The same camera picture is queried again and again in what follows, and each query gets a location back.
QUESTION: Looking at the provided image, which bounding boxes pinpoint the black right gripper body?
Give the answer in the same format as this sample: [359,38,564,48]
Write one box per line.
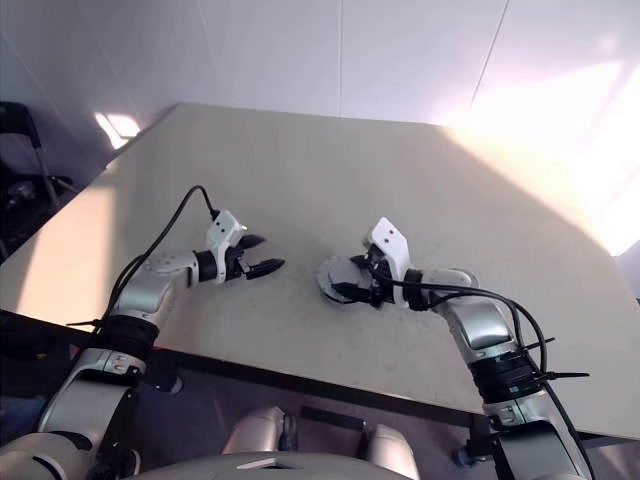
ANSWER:
[363,244,396,307]

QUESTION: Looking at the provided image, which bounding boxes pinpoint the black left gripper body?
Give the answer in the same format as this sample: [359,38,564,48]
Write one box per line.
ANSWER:
[224,243,251,285]

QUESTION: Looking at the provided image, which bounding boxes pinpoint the silver stator housing copper coils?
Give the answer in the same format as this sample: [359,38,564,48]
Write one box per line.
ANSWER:
[315,257,381,305]

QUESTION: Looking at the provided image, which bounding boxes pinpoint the grey round object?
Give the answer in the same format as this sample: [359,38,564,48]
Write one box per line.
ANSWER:
[317,255,372,300]

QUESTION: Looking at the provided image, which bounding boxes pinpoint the silver left robot thigh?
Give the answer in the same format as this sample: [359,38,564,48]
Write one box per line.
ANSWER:
[222,405,297,457]

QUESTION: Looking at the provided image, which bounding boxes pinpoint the silver robot thigh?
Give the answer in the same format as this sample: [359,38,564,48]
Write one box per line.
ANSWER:
[222,405,297,457]
[359,423,419,480]

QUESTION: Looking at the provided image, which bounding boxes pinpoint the silver right robot thigh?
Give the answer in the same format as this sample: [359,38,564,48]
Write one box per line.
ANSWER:
[359,423,419,480]

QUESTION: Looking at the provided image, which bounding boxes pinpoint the blue black caster wheel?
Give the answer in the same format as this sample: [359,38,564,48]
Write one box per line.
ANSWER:
[452,438,482,467]

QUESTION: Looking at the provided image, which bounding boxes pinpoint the silver robot torso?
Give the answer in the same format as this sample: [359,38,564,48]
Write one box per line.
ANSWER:
[144,449,361,480]

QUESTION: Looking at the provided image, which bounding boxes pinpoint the black chair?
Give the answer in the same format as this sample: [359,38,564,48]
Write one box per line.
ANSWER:
[0,102,76,261]

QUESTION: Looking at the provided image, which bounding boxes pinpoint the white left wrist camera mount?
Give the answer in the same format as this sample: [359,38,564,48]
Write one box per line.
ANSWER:
[206,210,244,285]

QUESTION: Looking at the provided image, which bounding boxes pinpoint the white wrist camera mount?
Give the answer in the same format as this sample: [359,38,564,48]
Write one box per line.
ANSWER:
[206,210,244,285]
[368,216,412,307]

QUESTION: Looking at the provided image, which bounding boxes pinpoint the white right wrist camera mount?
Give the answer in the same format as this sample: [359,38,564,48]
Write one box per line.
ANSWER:
[368,216,412,307]

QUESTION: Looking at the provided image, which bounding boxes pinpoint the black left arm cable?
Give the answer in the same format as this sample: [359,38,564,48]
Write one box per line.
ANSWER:
[92,185,221,331]

